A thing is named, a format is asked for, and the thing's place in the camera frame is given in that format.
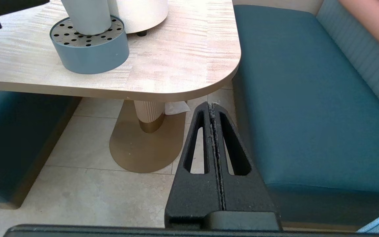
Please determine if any beige fluted table pedestal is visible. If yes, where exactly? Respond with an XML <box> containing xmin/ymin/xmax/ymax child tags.
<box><xmin>134</xmin><ymin>99</ymin><xmax>166</xmax><ymax>133</ymax></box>

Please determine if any light grey plastic cup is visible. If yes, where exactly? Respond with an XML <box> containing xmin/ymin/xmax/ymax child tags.
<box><xmin>61</xmin><ymin>0</ymin><xmax>117</xmax><ymax>36</ymax></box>

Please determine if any gold oval table base plate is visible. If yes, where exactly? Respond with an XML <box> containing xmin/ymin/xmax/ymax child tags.
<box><xmin>109</xmin><ymin>99</ymin><xmax>190</xmax><ymax>173</ymax></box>

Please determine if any large blue perforated drip tray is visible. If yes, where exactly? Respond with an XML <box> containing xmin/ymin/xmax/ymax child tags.
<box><xmin>50</xmin><ymin>15</ymin><xmax>130</xmax><ymax>74</ymax></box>

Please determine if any blue ribbed booth bench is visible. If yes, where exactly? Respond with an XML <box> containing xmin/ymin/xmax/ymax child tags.
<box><xmin>232</xmin><ymin>0</ymin><xmax>379</xmax><ymax>228</ymax></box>
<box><xmin>0</xmin><ymin>89</ymin><xmax>82</xmax><ymax>209</ymax></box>

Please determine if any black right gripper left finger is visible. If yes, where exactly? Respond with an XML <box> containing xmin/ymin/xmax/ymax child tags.
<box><xmin>165</xmin><ymin>102</ymin><xmax>224</xmax><ymax>228</ymax></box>

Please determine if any pink bolster cushion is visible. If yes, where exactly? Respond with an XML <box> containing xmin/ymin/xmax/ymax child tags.
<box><xmin>339</xmin><ymin>0</ymin><xmax>379</xmax><ymax>62</ymax></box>

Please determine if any white crumpled paper scrap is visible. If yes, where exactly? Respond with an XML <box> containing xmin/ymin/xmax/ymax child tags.
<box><xmin>165</xmin><ymin>101</ymin><xmax>191</xmax><ymax>115</ymax></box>

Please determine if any large clear water dispenser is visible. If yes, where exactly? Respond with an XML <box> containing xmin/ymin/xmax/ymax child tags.
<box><xmin>111</xmin><ymin>0</ymin><xmax>169</xmax><ymax>37</ymax></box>

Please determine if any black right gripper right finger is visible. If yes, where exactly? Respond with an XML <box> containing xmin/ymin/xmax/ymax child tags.
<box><xmin>213</xmin><ymin>104</ymin><xmax>278</xmax><ymax>212</ymax></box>

